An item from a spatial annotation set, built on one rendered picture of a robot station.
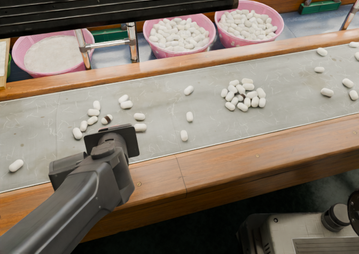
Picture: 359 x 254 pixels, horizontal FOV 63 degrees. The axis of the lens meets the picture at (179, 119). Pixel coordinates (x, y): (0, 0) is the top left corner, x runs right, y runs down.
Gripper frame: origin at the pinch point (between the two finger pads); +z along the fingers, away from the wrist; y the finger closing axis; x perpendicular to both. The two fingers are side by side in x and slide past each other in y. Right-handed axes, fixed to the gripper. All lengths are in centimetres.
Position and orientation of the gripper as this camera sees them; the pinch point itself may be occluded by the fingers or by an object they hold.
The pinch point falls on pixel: (112, 134)
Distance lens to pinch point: 69.2
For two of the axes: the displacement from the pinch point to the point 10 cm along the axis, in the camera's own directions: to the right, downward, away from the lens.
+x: 1.5, 9.6, 2.4
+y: -9.7, 1.9, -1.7
